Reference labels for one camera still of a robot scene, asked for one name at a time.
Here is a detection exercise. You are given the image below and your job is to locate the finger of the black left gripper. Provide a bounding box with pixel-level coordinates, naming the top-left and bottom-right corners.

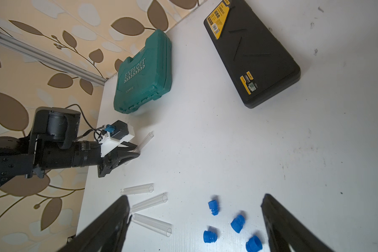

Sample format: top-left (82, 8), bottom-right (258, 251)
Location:
top-left (113, 150), bottom-right (140, 167)
top-left (118, 141), bottom-right (138, 151)

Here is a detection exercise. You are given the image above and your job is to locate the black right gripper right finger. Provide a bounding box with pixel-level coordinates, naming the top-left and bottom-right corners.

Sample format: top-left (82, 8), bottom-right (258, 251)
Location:
top-left (261, 194), bottom-right (332, 252)

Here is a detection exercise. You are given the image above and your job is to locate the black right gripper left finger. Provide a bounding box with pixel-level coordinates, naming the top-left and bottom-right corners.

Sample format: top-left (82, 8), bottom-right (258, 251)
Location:
top-left (59, 195), bottom-right (131, 252)

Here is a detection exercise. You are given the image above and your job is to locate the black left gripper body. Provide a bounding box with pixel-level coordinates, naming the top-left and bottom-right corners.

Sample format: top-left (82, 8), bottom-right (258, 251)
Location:
top-left (97, 150), bottom-right (120, 177)

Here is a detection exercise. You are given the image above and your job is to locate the clear test tube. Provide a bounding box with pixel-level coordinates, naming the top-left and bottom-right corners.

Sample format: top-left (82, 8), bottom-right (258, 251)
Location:
top-left (120, 183), bottom-right (154, 195)
top-left (131, 193), bottom-right (168, 213)
top-left (132, 213), bottom-right (173, 237)
top-left (132, 132), bottom-right (154, 154)

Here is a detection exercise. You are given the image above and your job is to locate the blue stopper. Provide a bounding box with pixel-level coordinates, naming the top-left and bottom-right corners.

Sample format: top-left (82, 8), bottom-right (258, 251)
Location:
top-left (246, 235), bottom-right (263, 252)
top-left (208, 199), bottom-right (219, 216)
top-left (231, 214), bottom-right (246, 234)
top-left (203, 231), bottom-right (218, 243)

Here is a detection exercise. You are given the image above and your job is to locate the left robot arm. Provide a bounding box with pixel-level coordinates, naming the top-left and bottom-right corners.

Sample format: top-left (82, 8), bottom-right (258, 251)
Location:
top-left (0, 106), bottom-right (140, 187)

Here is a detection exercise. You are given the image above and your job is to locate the green plastic tool case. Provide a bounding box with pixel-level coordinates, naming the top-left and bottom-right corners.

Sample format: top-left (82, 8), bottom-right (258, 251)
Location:
top-left (113, 29), bottom-right (172, 114)

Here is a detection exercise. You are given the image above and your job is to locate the black tool case yellow label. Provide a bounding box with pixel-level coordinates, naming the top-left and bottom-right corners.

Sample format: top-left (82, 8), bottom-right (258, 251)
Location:
top-left (204, 1), bottom-right (301, 109)

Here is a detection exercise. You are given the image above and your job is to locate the aluminium frame post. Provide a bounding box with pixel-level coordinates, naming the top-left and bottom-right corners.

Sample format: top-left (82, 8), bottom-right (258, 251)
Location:
top-left (0, 33), bottom-right (107, 86)

